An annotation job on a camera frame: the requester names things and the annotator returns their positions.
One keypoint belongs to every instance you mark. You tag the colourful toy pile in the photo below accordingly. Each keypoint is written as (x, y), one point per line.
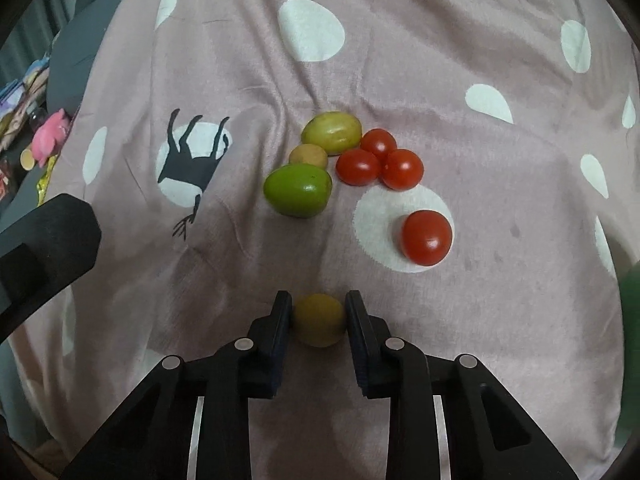
(22, 108)

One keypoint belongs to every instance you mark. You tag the small yellow fruit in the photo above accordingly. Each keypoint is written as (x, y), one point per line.
(320, 320)

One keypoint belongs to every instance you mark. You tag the red cherry tomato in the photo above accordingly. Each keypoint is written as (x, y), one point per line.
(378, 142)
(402, 170)
(357, 167)
(426, 237)

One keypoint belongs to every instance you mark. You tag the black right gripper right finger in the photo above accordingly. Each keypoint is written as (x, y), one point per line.
(489, 435)

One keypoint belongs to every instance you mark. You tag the dark grey sofa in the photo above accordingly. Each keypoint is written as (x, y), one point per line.
(70, 32)

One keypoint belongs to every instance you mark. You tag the green plastic bowl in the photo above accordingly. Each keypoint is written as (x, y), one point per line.
(631, 349)

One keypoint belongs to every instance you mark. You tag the pink polka dot blanket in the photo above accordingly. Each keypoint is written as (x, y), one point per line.
(470, 166)

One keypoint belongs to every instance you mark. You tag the small tan fruit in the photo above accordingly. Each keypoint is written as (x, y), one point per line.
(309, 154)

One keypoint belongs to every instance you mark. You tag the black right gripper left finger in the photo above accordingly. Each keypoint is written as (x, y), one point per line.
(204, 401)

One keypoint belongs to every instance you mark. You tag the pink plush toy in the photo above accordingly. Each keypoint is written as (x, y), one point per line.
(50, 137)

